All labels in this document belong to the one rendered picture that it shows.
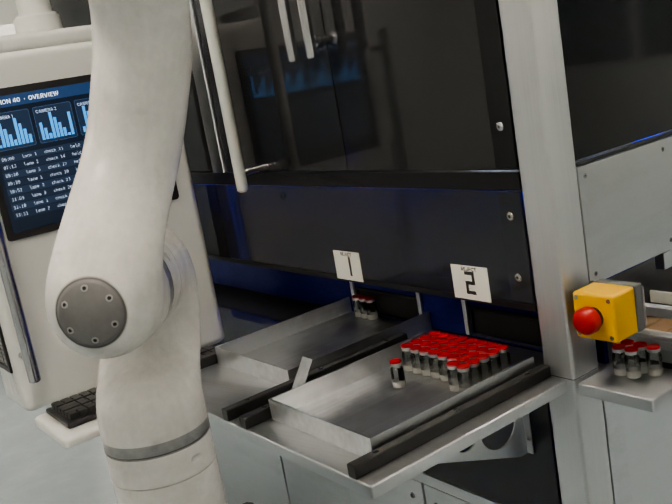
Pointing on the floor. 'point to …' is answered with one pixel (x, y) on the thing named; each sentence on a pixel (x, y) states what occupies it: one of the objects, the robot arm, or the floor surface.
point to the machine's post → (555, 239)
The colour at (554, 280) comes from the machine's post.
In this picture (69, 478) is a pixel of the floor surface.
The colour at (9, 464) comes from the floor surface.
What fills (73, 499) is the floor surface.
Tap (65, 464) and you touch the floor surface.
